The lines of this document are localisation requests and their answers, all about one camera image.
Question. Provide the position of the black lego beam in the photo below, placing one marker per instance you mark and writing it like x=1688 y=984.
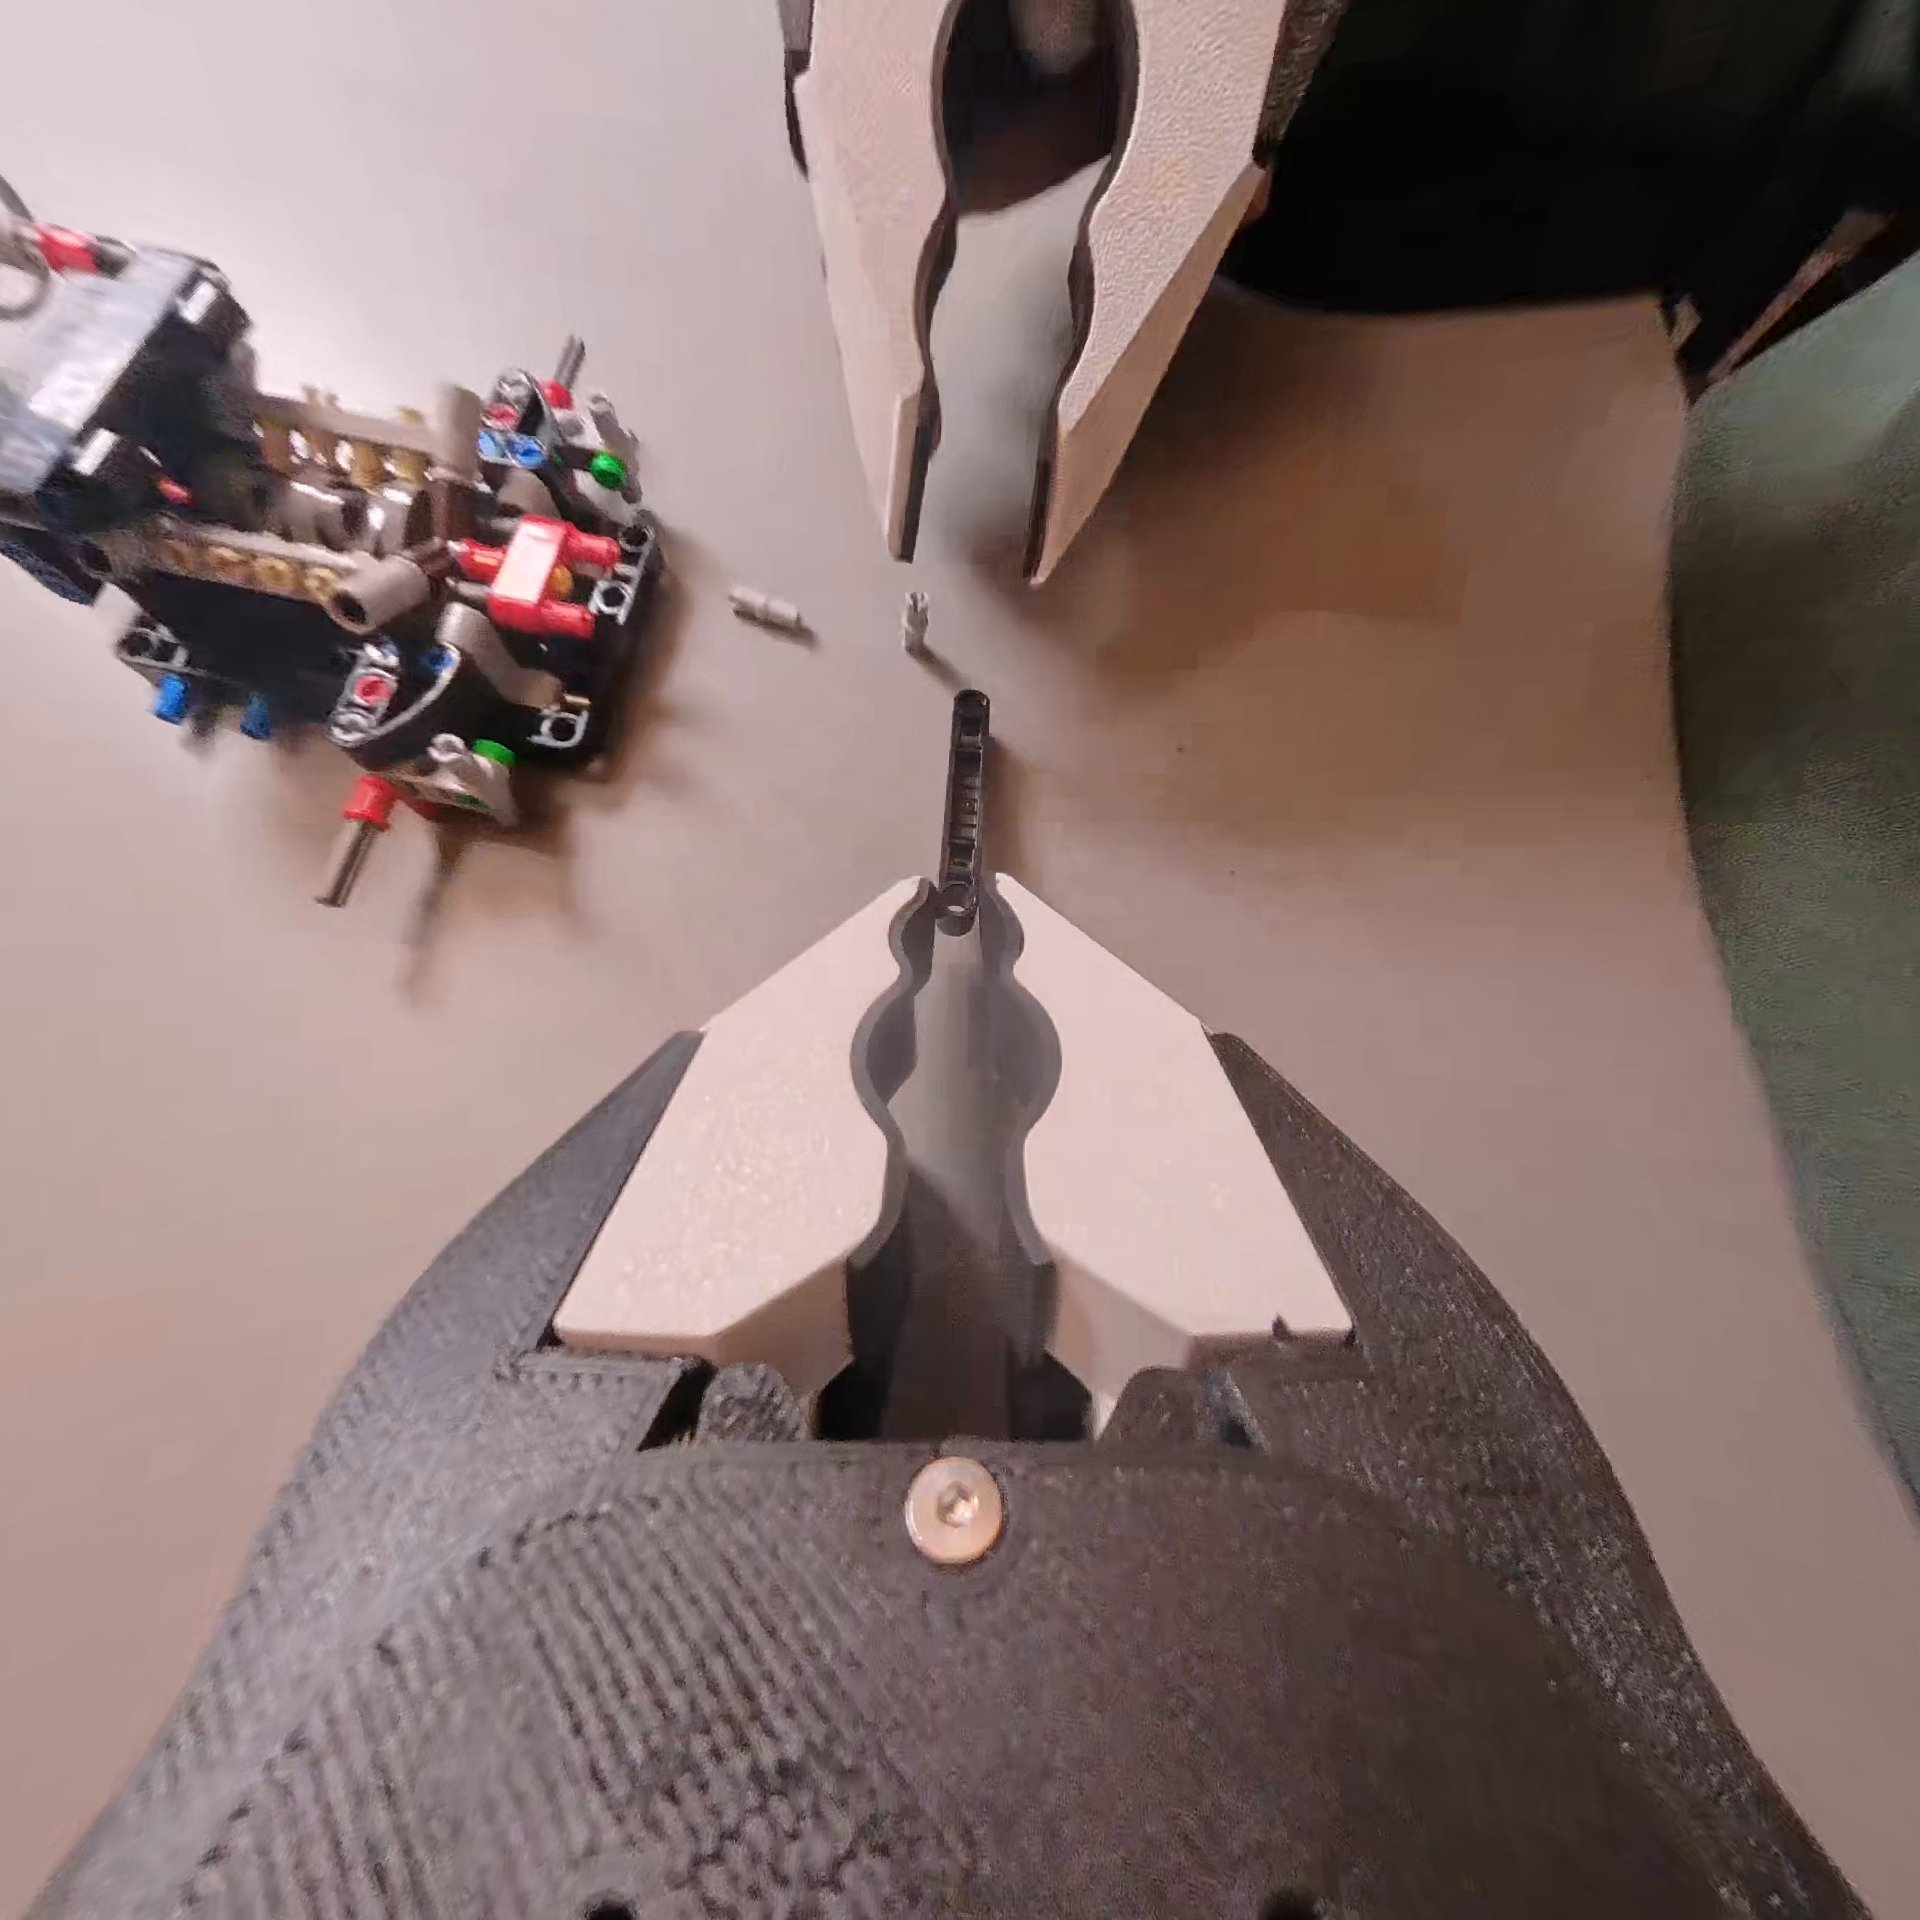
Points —
x=964 y=793

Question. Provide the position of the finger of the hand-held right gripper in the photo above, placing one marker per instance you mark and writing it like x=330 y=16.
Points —
x=871 y=179
x=1186 y=165

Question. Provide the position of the person's right forearm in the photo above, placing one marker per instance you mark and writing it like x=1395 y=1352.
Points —
x=1425 y=150

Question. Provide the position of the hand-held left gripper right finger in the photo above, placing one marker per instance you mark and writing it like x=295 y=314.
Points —
x=1186 y=1201

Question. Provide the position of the lego car chassis assembly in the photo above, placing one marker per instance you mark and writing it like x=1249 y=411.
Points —
x=225 y=570

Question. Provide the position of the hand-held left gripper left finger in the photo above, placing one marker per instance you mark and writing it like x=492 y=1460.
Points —
x=703 y=1201

